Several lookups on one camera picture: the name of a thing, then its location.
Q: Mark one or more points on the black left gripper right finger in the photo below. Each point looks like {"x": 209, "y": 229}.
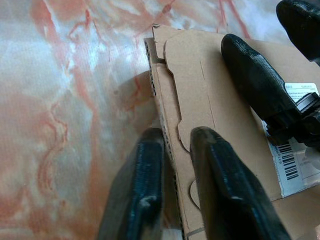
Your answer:
{"x": 230, "y": 200}

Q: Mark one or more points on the brown cardboard box white label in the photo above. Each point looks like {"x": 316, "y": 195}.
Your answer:
{"x": 195, "y": 87}

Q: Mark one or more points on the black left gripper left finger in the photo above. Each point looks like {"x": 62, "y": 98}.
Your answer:
{"x": 140, "y": 190}

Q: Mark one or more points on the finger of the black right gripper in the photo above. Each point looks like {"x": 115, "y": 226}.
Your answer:
{"x": 255, "y": 75}
{"x": 302, "y": 22}

